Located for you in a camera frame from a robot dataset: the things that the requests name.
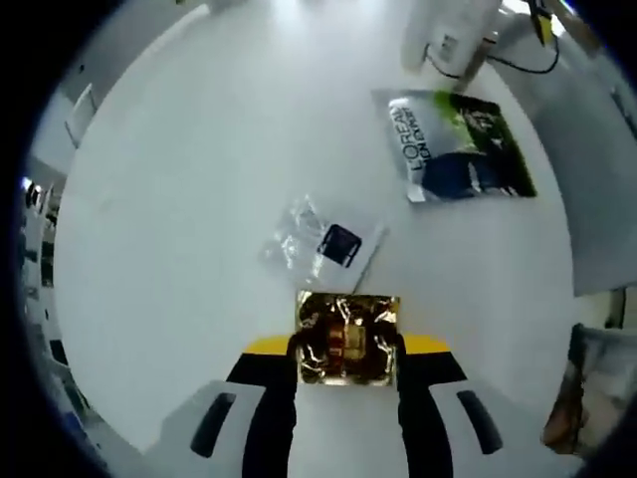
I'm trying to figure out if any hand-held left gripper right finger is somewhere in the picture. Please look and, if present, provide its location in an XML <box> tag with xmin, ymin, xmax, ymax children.
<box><xmin>395</xmin><ymin>332</ymin><xmax>524</xmax><ymax>478</ymax></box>

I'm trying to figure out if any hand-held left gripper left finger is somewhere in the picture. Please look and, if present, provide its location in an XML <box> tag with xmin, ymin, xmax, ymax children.
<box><xmin>158</xmin><ymin>333</ymin><xmax>300</xmax><ymax>478</ymax></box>

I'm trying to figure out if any white skincare tube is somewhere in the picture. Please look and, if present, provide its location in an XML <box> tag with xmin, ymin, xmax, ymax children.
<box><xmin>400</xmin><ymin>0</ymin><xmax>474</xmax><ymax>80</ymax></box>

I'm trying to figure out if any gold skincare sachet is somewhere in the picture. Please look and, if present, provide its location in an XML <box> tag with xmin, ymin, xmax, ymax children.
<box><xmin>295</xmin><ymin>290</ymin><xmax>402</xmax><ymax>388</ymax></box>

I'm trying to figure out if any clear skincare sachet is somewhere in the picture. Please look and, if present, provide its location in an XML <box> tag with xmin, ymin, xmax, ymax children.
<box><xmin>257</xmin><ymin>192</ymin><xmax>390</xmax><ymax>296</ymax></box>

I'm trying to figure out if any brown and white cloth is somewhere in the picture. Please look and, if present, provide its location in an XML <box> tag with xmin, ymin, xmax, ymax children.
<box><xmin>540</xmin><ymin>322</ymin><xmax>629</xmax><ymax>458</ymax></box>

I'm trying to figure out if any white chair back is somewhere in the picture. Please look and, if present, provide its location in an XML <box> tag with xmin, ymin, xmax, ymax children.
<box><xmin>63</xmin><ymin>83</ymin><xmax>97</xmax><ymax>149</ymax></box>

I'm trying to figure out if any black cable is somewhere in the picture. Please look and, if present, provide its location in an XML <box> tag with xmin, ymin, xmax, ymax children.
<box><xmin>421</xmin><ymin>27</ymin><xmax>561</xmax><ymax>81</ymax></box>

